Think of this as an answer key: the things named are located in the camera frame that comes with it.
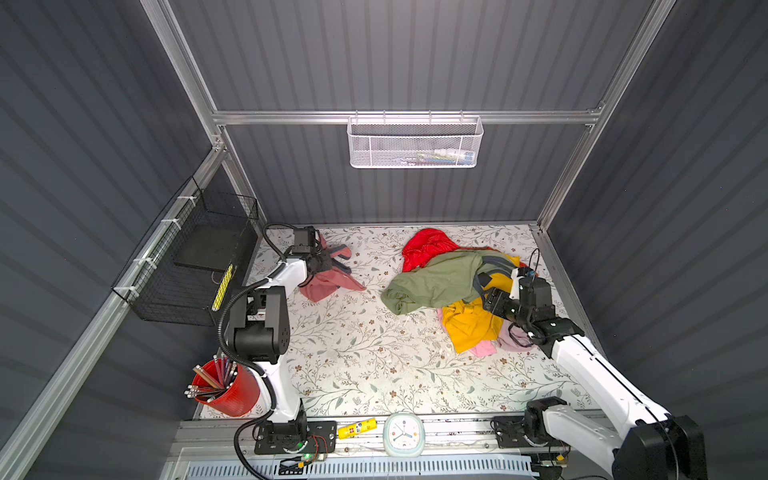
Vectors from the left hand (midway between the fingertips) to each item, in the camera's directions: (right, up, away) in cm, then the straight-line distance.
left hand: (321, 259), depth 100 cm
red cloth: (+35, +5, +9) cm, 37 cm away
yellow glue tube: (+15, -42, -26) cm, 52 cm away
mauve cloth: (+53, -18, -30) cm, 63 cm away
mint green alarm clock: (+27, -42, -29) cm, 57 cm away
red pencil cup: (-14, -29, -32) cm, 45 cm away
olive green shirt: (+42, -7, -6) cm, 43 cm away
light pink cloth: (+50, -27, -12) cm, 58 cm away
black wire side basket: (-29, -7, -33) cm, 44 cm away
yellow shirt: (+48, -19, -11) cm, 53 cm away
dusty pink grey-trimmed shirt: (+6, -5, -2) cm, 8 cm away
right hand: (+54, -11, -16) cm, 57 cm away
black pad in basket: (-22, +4, -26) cm, 34 cm away
